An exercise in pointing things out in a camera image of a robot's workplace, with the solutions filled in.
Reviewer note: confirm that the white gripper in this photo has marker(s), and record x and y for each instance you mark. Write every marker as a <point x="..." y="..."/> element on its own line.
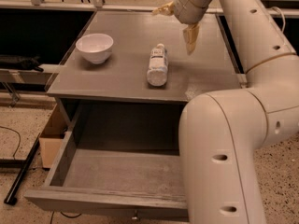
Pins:
<point x="181" y="10"/>

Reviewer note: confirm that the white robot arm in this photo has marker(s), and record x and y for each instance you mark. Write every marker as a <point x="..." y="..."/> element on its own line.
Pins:
<point x="220" y="130"/>

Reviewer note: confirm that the open grey top drawer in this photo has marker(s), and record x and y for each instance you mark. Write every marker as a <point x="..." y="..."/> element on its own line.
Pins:
<point x="117" y="158"/>

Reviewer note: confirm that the grey wooden cabinet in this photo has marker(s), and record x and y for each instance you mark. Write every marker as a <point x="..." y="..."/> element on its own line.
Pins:
<point x="113" y="101"/>

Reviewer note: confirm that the white ceramic bowl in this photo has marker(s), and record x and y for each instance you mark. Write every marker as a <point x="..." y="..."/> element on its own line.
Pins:
<point x="95" y="48"/>

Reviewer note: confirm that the cardboard box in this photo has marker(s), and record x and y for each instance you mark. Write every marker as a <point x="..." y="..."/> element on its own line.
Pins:
<point x="52" y="137"/>

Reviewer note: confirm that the black cloth item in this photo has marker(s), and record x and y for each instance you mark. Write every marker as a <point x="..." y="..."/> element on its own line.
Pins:
<point x="20" y="63"/>

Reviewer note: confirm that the black metal bar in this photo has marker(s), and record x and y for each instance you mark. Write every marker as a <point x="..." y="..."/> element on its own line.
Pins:
<point x="23" y="166"/>

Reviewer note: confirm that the metal frame rail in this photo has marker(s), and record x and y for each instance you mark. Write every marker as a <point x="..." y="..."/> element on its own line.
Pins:
<point x="93" y="6"/>

